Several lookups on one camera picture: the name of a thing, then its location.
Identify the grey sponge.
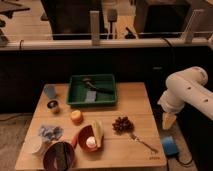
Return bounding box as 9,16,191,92
85,91,97,102

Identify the green plastic tray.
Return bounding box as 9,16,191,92
67,74,117,107

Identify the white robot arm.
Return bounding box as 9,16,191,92
157,66,213,130

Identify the metal fork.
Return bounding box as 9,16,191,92
129,133,158,153

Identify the purple grape bunch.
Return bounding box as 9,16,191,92
112,116,134,134

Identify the yellow banana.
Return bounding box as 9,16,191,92
92,121,104,148

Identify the white egg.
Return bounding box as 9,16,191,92
86,136,97,148

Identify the orange apple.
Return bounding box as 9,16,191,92
70,110,83,124

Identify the red bowl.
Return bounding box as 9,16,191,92
71,125,99,152

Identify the purple bowl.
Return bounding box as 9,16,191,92
43,141,75,171

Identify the small metal cup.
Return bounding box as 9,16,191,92
47,100,60,114

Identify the blue crumpled cloth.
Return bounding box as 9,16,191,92
38,125,63,141

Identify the light blue cup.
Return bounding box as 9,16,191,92
44,85,56,99

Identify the white railing post right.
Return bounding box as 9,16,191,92
181,9,204,44

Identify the white railing post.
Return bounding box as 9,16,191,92
181,9,204,44
90,11,100,46

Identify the white railing post left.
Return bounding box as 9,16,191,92
90,11,100,46

